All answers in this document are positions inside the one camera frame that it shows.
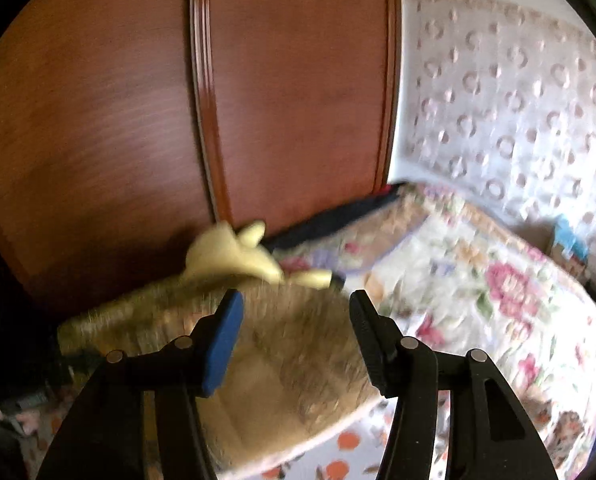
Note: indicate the olive gold patterned shirt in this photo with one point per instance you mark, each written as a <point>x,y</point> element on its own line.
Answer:
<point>298,330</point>

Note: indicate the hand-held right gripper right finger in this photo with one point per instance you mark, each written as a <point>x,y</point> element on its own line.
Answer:
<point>372,350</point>

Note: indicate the brown wooden wardrobe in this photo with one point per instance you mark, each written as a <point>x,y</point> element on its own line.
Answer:
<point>288,85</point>

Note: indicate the yellow garment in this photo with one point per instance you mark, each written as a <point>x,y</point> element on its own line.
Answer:
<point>223,255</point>

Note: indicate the white circle pattern curtain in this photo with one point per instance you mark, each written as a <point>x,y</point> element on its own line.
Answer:
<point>517,110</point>

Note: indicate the beige garment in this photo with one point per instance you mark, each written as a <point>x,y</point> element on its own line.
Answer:
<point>258,442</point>

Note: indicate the pink floral bed sheet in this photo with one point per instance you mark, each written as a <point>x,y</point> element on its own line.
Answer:
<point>477,285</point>

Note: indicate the blue item on cardboard box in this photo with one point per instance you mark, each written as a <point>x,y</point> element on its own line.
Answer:
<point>570,237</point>

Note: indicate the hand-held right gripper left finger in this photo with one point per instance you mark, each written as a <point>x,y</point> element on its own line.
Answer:
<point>223,345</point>

